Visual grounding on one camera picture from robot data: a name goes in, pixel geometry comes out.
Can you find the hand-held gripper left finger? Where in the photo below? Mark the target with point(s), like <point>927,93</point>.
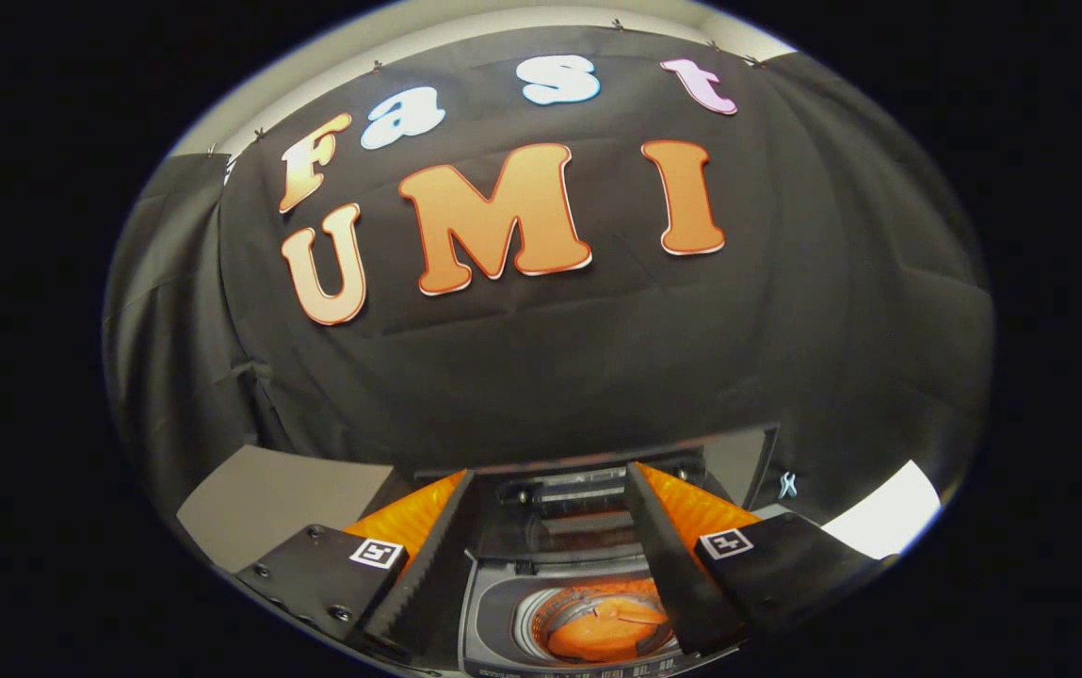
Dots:
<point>427,574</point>

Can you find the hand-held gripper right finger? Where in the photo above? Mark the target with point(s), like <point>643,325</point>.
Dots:
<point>668,574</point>

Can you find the yellow polo shirt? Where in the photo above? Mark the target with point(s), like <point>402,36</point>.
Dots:
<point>602,631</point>

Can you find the light blue clip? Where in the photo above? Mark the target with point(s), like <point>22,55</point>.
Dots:
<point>787,485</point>

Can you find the grey box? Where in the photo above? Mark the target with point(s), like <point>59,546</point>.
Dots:
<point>277,499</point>

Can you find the white flat sheet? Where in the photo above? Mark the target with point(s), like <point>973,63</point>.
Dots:
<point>889,513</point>

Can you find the black backdrop cloth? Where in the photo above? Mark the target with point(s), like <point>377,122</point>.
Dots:
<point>550,367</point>

